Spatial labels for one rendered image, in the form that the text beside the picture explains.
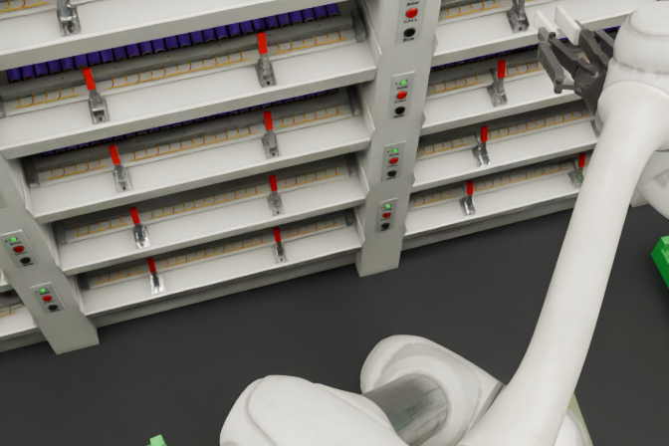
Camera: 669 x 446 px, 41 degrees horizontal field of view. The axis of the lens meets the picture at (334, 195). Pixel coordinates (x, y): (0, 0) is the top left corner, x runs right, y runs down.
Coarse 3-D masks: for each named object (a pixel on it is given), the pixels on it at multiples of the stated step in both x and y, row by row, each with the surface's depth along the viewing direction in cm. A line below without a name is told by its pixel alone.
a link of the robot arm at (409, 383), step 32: (384, 352) 152; (416, 352) 148; (448, 352) 154; (256, 384) 98; (288, 384) 97; (320, 384) 100; (384, 384) 129; (416, 384) 133; (448, 384) 142; (480, 384) 149; (256, 416) 94; (288, 416) 93; (320, 416) 93; (352, 416) 94; (384, 416) 102; (416, 416) 121; (448, 416) 141; (480, 416) 146
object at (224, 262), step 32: (288, 224) 196; (320, 224) 199; (352, 224) 200; (160, 256) 191; (192, 256) 194; (224, 256) 194; (256, 256) 196; (288, 256) 196; (320, 256) 197; (96, 288) 190; (128, 288) 191; (160, 288) 192; (192, 288) 192
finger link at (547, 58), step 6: (540, 42) 133; (546, 42) 133; (540, 48) 133; (546, 48) 132; (540, 54) 133; (546, 54) 131; (552, 54) 131; (540, 60) 134; (546, 60) 131; (552, 60) 130; (546, 66) 132; (552, 66) 129; (558, 66) 129; (552, 72) 130; (558, 72) 128; (552, 78) 130; (558, 78) 127; (558, 84) 127
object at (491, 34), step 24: (504, 0) 153; (576, 0) 154; (600, 0) 155; (624, 0) 155; (648, 0) 156; (456, 24) 151; (480, 24) 151; (504, 24) 152; (552, 24) 153; (600, 24) 156; (456, 48) 150; (480, 48) 151; (504, 48) 154
